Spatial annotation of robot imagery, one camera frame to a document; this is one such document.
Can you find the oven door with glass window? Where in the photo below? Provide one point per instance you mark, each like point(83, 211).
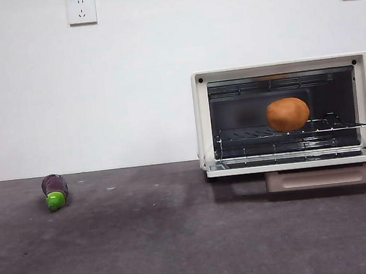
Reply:
point(303, 164)

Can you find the brown potato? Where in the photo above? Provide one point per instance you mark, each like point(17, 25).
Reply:
point(288, 113)

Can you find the purple toy eggplant green stem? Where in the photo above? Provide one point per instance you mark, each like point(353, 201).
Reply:
point(55, 186)

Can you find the cream Toshiba toaster oven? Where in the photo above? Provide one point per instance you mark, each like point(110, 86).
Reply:
point(201, 125)

